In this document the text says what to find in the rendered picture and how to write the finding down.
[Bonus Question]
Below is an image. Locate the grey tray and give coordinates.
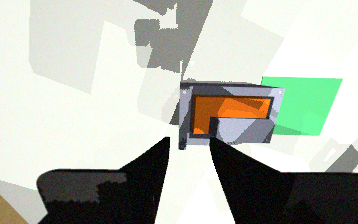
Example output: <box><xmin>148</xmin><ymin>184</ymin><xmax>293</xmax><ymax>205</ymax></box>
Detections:
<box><xmin>178</xmin><ymin>76</ymin><xmax>343</xmax><ymax>150</ymax></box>

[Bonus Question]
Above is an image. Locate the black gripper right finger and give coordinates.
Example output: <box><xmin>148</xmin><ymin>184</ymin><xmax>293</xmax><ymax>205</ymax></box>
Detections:
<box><xmin>209</xmin><ymin>137</ymin><xmax>358</xmax><ymax>224</ymax></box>

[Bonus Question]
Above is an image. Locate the orange l-shaped part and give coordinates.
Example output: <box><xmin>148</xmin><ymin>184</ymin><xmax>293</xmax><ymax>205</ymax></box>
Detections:
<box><xmin>192</xmin><ymin>94</ymin><xmax>270</xmax><ymax>134</ymax></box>

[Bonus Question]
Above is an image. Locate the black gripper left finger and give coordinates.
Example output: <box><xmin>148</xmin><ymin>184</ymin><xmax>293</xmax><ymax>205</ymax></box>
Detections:
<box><xmin>36</xmin><ymin>136</ymin><xmax>170</xmax><ymax>224</ymax></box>

